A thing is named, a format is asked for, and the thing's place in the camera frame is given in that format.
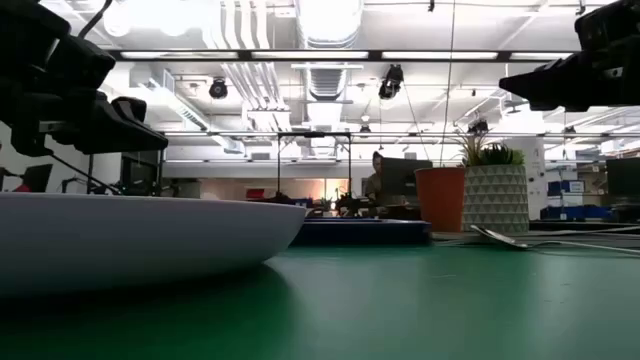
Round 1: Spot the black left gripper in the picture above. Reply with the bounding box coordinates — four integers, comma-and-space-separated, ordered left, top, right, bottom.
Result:
0, 37, 169, 157

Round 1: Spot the orange plastic cup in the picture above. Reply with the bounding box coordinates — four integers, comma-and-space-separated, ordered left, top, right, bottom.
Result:
414, 166, 467, 233

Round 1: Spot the spoon with orange handle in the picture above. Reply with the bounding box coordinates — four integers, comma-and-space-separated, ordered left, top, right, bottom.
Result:
469, 224, 640, 256

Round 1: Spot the green plant in patterned pot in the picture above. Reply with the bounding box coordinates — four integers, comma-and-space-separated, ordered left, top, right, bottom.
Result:
457, 130, 530, 234

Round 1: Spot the blue labelled crate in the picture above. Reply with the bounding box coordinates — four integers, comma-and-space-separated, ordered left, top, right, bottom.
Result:
547, 179, 586, 196

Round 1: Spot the blue storage crate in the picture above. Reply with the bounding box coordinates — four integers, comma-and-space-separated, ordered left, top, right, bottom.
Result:
539, 204, 614, 221

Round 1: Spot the desert landscape picture book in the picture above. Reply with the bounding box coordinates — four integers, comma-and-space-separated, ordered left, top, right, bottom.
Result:
431, 225, 640, 247

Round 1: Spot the lavender round plate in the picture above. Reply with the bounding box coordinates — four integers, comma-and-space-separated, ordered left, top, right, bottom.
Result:
0, 192, 307, 297

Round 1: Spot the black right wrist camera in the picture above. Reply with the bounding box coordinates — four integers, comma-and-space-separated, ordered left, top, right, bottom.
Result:
574, 0, 640, 51

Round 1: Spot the black metal rack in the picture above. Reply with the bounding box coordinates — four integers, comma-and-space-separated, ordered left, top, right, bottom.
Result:
119, 149, 166, 196

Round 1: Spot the blue plastic tray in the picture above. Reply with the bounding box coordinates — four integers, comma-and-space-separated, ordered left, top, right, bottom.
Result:
292, 217, 432, 247

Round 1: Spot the black desktop monitor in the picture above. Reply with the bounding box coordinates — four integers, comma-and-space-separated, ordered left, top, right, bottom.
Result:
382, 157, 434, 199
606, 157, 640, 197
22, 163, 54, 194

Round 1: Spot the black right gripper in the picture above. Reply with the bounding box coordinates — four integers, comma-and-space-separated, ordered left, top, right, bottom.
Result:
498, 34, 640, 113

